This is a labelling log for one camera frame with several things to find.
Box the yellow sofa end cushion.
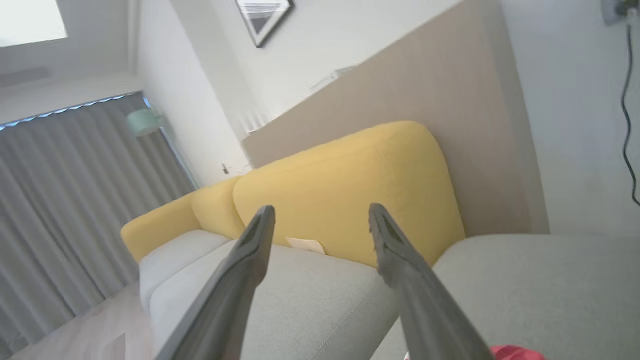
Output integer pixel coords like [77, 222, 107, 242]
[121, 192, 202, 263]

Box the short grey sofa seat cushion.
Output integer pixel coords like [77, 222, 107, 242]
[138, 229, 232, 311]

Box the grey wall outlet with plug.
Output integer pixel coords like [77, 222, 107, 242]
[600, 0, 640, 26]

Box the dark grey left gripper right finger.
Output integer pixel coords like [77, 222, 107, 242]
[369, 203, 496, 360]

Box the grey pleated curtain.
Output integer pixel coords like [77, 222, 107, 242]
[0, 92, 198, 358]

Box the mint green floor lamp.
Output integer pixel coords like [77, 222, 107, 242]
[125, 107, 201, 190]

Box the white slatted object behind partition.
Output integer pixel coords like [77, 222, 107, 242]
[239, 111, 271, 136]

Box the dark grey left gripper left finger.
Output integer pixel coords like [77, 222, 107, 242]
[155, 205, 276, 360]

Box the beige partition panel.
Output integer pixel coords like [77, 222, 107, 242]
[242, 0, 551, 236]

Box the white flat device on partition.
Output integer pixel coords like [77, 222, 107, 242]
[310, 65, 358, 93]

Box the beige paper tag on sofa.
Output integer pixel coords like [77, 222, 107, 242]
[286, 236, 327, 256]

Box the black framed wall picture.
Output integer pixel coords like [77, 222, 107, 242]
[235, 0, 295, 49]

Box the red basketball jersey number 23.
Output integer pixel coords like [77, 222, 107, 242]
[490, 345, 547, 360]

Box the bright ceiling light panel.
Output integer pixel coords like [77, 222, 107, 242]
[0, 0, 68, 48]

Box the narrow yellow sofa backrest cushion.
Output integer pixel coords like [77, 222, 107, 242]
[191, 175, 247, 241]

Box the black wall power cable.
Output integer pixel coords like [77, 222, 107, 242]
[620, 22, 640, 207]

